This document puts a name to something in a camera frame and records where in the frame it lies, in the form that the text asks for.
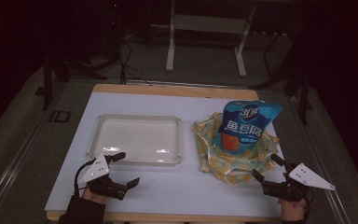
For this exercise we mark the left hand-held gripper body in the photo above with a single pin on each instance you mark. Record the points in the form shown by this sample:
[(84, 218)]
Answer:
[(97, 169)]

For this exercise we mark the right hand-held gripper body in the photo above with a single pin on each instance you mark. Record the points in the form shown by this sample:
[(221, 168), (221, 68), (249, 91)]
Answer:
[(304, 179)]

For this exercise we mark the cream white plastic tray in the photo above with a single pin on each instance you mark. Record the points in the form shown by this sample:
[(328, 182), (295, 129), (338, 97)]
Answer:
[(136, 138)]

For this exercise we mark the yellow green patterned cloth bag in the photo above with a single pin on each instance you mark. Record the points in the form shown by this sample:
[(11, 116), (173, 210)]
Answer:
[(227, 165)]

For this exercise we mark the blue snack bag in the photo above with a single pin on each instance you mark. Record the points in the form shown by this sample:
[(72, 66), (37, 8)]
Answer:
[(245, 124)]

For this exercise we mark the person's left hand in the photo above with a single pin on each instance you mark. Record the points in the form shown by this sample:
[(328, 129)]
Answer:
[(92, 195)]

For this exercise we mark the person's right hand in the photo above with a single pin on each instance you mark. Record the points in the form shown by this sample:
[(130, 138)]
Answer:
[(293, 211)]

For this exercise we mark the black metal stand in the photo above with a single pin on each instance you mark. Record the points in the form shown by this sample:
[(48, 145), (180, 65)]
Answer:
[(303, 93), (47, 84)]

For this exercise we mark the dark equipment tower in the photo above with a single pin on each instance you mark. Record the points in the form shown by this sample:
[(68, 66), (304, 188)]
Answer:
[(113, 28)]

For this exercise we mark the white metal stand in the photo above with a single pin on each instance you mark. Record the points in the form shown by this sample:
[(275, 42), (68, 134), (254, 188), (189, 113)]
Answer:
[(209, 24)]

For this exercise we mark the metal floor rail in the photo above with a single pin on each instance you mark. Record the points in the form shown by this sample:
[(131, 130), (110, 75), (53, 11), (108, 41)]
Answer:
[(323, 161), (11, 168)]

